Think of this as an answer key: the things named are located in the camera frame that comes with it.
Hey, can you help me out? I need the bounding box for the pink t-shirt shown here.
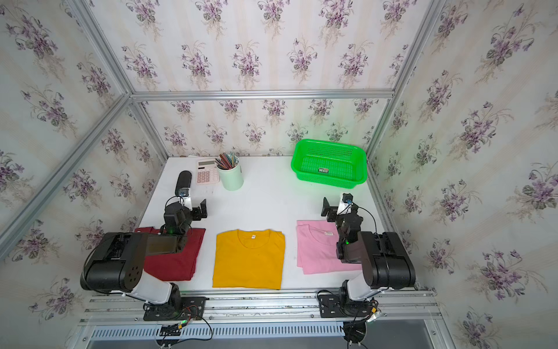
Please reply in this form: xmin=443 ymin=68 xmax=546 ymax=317
xmin=296 ymin=220 xmax=362 ymax=275

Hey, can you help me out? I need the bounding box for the green plastic basket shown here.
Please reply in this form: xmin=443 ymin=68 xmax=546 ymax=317
xmin=291 ymin=139 xmax=368 ymax=189

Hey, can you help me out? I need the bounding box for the dark red t-shirt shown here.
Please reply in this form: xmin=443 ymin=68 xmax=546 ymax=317
xmin=144 ymin=228 xmax=206 ymax=282

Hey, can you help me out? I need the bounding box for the yellow t-shirt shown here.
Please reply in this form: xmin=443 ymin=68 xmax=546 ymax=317
xmin=212 ymin=230 xmax=286 ymax=290

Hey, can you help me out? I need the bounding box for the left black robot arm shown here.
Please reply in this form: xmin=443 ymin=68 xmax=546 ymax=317
xmin=80 ymin=200 xmax=208 ymax=310

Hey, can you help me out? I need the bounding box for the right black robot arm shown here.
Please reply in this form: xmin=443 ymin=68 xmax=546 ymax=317
xmin=321 ymin=193 xmax=416 ymax=305

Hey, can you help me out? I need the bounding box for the black glasses case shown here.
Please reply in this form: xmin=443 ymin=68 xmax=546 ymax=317
xmin=174 ymin=170 xmax=192 ymax=196

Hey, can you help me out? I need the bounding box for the pink calculator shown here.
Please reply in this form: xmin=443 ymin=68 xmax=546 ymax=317
xmin=196 ymin=159 xmax=220 ymax=185

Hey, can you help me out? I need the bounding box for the pale green pen cup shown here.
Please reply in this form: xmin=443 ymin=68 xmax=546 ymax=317
xmin=217 ymin=164 xmax=244 ymax=191

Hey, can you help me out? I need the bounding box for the coloured pens bundle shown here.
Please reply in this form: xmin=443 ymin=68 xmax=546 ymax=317
xmin=215 ymin=153 xmax=239 ymax=170

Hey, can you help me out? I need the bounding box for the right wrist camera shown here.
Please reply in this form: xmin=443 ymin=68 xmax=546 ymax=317
xmin=337 ymin=193 xmax=353 ymax=215

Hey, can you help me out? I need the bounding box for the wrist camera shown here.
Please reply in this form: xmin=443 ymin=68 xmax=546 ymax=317
xmin=177 ymin=187 xmax=193 ymax=210
xmin=337 ymin=193 xmax=353 ymax=215

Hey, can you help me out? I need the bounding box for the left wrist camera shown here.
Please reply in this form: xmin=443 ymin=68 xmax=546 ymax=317
xmin=177 ymin=187 xmax=193 ymax=210

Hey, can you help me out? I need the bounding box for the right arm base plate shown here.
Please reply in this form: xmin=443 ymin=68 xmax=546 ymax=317
xmin=316 ymin=289 xmax=380 ymax=320

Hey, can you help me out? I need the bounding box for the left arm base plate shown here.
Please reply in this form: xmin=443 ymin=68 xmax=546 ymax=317
xmin=143 ymin=297 xmax=207 ymax=321

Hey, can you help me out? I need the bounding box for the aluminium mounting rail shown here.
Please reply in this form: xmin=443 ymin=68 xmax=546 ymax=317
xmin=78 ymin=289 xmax=443 ymax=326

